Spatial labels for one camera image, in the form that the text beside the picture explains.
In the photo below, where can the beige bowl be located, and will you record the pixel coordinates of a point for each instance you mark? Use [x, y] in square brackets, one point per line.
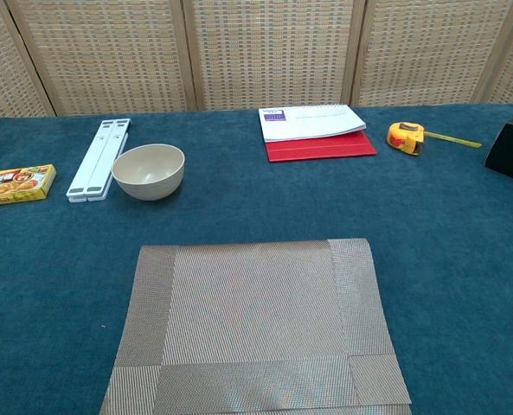
[148, 181]

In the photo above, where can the yellow curry box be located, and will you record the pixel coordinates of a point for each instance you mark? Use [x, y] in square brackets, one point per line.
[14, 186]

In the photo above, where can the gray woven placemat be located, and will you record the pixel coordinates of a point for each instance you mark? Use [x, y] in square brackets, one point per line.
[256, 311]

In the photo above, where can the blue tablecloth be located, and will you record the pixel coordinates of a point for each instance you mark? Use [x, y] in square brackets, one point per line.
[256, 203]

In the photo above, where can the white folding stand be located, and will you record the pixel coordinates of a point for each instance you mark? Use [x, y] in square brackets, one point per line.
[96, 160]

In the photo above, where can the white desk calendar red base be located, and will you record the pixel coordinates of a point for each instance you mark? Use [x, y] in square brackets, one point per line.
[308, 123]

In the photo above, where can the yellow tape measure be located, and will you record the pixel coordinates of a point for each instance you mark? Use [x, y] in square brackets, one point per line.
[403, 136]

